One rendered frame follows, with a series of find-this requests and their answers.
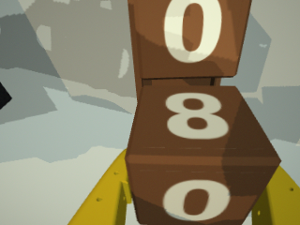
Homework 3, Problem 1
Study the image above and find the brown number cube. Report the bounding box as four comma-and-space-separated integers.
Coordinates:
133, 0, 252, 80
125, 85, 281, 225

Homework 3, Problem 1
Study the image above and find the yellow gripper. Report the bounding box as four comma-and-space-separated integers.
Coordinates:
68, 149, 300, 225

